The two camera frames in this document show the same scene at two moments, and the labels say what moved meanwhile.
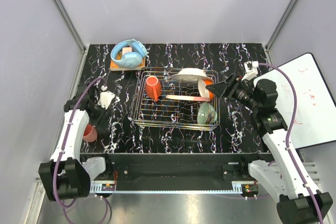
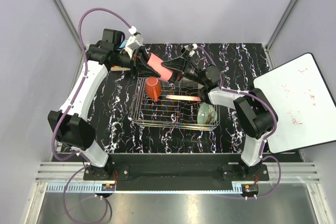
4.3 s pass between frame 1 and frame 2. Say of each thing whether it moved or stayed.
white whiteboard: stayed
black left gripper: moved
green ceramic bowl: stayed
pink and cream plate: stayed
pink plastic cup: moved
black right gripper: moved
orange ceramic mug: stayed
